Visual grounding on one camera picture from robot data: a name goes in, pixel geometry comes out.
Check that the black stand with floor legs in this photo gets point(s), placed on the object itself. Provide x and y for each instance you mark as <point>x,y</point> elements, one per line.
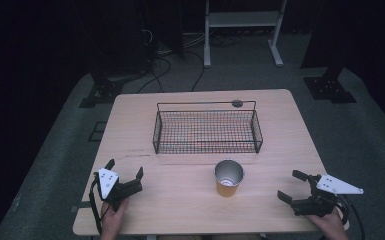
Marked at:
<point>108,88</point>

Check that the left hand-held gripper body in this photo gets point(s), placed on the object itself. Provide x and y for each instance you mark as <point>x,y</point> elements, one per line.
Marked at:
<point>108,182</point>

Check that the black stand with base plate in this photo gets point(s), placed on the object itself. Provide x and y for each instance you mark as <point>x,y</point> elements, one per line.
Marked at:
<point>328,88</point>

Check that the person's right hand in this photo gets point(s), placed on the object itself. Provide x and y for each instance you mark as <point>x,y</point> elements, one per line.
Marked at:
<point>328,225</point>

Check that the person's left hand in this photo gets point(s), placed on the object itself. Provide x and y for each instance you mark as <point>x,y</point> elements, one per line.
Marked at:
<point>113,218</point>

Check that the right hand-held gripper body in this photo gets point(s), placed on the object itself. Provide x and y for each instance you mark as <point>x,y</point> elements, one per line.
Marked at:
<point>320,201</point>

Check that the orange cup with silver inside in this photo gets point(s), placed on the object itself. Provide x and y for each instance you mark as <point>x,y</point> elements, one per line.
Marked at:
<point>228,180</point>

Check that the black rectangular floor frame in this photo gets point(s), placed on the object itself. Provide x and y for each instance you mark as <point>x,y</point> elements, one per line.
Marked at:
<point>96,122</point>

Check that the black round disc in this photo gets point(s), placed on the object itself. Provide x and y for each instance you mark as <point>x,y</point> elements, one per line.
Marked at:
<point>237,103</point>

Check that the white metal stand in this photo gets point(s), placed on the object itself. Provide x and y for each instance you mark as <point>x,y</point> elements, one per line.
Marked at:
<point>243,19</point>

